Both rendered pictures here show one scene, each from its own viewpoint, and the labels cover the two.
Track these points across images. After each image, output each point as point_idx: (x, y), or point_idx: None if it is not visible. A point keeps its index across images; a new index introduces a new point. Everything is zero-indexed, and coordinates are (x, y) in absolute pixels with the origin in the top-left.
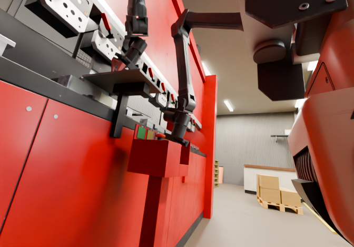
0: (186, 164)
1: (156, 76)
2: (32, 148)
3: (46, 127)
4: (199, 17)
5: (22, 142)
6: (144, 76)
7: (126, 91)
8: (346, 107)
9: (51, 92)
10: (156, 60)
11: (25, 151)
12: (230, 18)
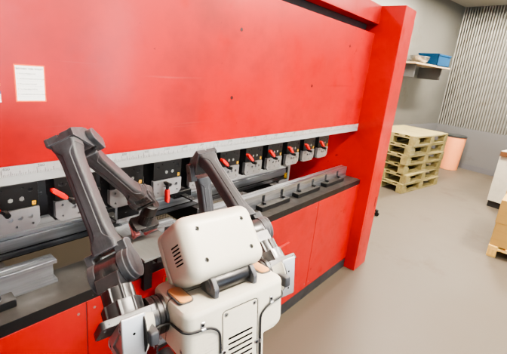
0: None
1: None
2: (88, 328)
3: (91, 315)
4: (209, 173)
5: (82, 328)
6: (152, 260)
7: None
8: None
9: (87, 298)
10: (206, 133)
11: (84, 331)
12: (229, 207)
